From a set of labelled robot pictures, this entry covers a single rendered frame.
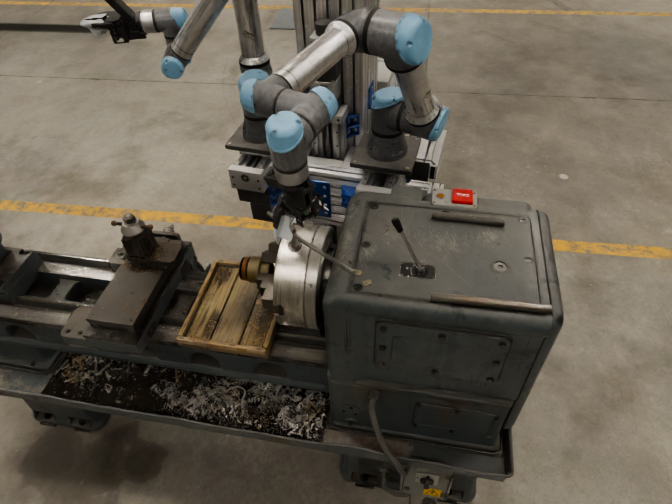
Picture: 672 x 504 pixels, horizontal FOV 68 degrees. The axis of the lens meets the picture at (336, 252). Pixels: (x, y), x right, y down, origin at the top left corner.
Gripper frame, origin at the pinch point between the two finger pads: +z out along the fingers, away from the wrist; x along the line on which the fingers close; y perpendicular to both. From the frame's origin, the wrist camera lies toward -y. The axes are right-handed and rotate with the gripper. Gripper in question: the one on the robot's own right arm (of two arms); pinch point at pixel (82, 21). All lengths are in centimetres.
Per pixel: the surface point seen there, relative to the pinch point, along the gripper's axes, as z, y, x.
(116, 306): -7, 49, -86
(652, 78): -385, 193, 190
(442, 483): -109, 108, -138
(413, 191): -104, 24, -72
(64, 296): 21, 64, -70
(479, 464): -119, 87, -137
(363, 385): -83, 57, -118
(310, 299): -70, 30, -103
